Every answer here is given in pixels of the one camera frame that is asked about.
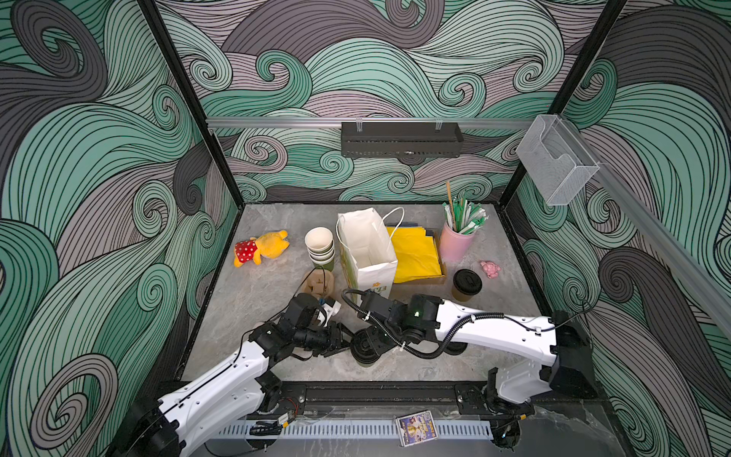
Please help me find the white slotted cable duct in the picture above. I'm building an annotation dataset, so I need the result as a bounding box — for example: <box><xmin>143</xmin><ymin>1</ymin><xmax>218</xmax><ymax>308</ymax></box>
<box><xmin>214</xmin><ymin>420</ymin><xmax>493</xmax><ymax>441</ymax></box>

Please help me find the pink straw holder cup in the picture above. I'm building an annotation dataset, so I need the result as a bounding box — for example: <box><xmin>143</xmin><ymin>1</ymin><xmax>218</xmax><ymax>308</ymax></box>
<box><xmin>439</xmin><ymin>223</ymin><xmax>475</xmax><ymax>263</ymax></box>

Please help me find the black wall shelf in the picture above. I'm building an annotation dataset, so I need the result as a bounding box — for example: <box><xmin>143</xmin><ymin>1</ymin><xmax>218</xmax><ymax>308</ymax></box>
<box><xmin>341</xmin><ymin>121</ymin><xmax>464</xmax><ymax>158</ymax></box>

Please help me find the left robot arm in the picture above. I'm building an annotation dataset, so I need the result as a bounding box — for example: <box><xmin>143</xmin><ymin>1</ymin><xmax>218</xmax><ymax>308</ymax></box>
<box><xmin>107</xmin><ymin>293</ymin><xmax>352</xmax><ymax>456</ymax></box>

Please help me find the white paper takeout bag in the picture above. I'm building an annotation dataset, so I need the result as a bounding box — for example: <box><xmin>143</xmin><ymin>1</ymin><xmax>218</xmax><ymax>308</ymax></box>
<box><xmin>335</xmin><ymin>207</ymin><xmax>405</xmax><ymax>298</ymax></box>

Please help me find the brown paper coffee cup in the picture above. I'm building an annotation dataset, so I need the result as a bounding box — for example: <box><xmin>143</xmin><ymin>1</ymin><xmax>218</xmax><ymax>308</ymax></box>
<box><xmin>451</xmin><ymin>289</ymin><xmax>475</xmax><ymax>303</ymax></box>

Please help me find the small pink toy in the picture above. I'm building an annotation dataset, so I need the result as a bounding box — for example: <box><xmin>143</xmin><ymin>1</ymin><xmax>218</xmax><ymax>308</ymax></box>
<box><xmin>480</xmin><ymin>261</ymin><xmax>502</xmax><ymax>279</ymax></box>

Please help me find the cardboard napkin tray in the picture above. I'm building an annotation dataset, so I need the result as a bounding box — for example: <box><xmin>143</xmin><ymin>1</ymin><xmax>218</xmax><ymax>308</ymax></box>
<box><xmin>411</xmin><ymin>228</ymin><xmax>447</xmax><ymax>286</ymax></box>

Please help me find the wrapped straws bundle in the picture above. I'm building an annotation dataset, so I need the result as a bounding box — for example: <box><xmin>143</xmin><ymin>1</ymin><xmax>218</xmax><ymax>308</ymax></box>
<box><xmin>443</xmin><ymin>181</ymin><xmax>488</xmax><ymax>235</ymax></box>

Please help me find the clear acrylic wall holder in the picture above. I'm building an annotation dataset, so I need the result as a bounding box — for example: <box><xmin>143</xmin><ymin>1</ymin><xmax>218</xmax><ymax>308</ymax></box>
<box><xmin>516</xmin><ymin>114</ymin><xmax>600</xmax><ymax>207</ymax></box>

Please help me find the small picture card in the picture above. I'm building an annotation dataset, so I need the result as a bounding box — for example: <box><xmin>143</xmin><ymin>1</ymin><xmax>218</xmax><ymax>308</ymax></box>
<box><xmin>394</xmin><ymin>411</ymin><xmax>439</xmax><ymax>447</ymax></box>

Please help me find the yellow bear plush toy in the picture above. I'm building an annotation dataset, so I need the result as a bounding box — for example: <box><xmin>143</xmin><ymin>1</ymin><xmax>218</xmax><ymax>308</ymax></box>
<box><xmin>234</xmin><ymin>230</ymin><xmax>289</xmax><ymax>268</ymax></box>

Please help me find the stack of paper cups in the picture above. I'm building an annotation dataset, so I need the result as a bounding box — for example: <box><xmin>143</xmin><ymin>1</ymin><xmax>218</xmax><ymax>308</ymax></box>
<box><xmin>305</xmin><ymin>227</ymin><xmax>335</xmax><ymax>272</ymax></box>

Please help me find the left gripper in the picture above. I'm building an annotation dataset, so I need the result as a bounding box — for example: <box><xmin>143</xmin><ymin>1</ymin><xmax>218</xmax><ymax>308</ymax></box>
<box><xmin>294</xmin><ymin>321</ymin><xmax>360</xmax><ymax>356</ymax></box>

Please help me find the stack of pulp cup carriers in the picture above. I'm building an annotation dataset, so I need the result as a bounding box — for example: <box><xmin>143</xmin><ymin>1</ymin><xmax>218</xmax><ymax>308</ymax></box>
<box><xmin>300</xmin><ymin>268</ymin><xmax>336</xmax><ymax>298</ymax></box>

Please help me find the yellow napkin stack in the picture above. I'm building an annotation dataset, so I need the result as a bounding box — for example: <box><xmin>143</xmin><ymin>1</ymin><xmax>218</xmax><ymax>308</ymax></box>
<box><xmin>388</xmin><ymin>227</ymin><xmax>442</xmax><ymax>284</ymax></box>

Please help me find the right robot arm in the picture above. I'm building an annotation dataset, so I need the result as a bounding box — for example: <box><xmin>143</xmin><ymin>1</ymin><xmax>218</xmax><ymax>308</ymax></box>
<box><xmin>342</xmin><ymin>289</ymin><xmax>599</xmax><ymax>405</ymax></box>

